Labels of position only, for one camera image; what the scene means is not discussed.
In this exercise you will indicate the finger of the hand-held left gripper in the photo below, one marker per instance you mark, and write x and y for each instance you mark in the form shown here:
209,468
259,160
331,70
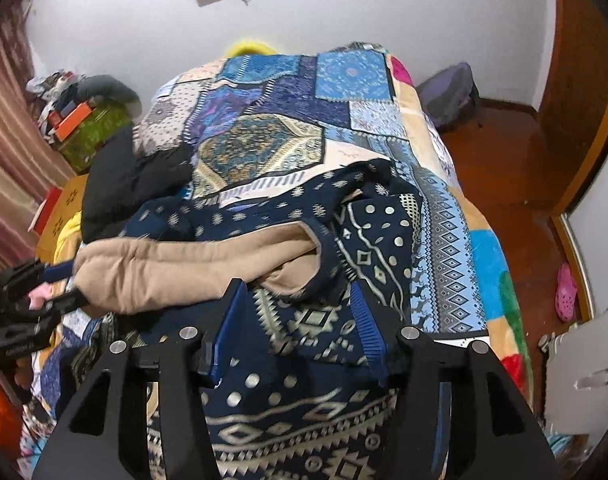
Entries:
58,271
66,301

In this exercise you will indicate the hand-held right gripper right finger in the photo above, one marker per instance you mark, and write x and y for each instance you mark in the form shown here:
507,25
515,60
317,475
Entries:
366,330

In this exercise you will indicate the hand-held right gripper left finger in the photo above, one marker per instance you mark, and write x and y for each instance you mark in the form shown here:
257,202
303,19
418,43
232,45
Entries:
223,330

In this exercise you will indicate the navy patterned hoodie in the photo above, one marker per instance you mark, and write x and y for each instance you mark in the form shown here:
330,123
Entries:
294,320

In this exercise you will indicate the yellow cloth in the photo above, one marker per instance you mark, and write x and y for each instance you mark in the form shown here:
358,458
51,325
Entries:
68,240

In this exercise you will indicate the red box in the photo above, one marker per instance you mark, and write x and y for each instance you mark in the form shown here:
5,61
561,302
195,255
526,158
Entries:
46,210

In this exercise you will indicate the tan paw-print side table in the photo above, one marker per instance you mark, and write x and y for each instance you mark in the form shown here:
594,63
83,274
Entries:
68,200

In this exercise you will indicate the black garment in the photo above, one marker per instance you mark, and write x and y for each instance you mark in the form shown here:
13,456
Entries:
118,185

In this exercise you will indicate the green patterned box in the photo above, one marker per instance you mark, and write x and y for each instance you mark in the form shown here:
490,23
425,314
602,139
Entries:
93,132

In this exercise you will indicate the striped red beige curtain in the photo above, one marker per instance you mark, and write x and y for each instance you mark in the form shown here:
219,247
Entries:
8,135

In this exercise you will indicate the orange box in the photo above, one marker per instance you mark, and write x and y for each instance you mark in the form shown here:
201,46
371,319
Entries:
71,122

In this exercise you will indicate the blue patchwork blanket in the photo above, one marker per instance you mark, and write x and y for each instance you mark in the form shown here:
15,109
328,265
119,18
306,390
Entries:
264,145

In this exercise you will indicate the dark green cloth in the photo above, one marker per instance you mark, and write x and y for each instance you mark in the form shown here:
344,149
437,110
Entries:
106,87

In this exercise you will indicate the pink clog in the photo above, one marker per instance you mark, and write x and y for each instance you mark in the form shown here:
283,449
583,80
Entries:
566,292

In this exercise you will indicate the white suitcase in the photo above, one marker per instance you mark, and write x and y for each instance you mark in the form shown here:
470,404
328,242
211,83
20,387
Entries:
579,360

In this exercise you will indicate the white sliding wardrobe door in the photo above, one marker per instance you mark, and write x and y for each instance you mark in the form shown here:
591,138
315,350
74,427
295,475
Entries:
604,250

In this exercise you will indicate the grey backpack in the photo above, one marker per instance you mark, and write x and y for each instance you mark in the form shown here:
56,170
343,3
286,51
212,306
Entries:
446,92

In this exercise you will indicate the yellow hoop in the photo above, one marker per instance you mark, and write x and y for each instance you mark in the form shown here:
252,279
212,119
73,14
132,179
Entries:
246,47

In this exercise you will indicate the wooden door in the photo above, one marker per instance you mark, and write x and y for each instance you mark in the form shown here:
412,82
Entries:
574,85

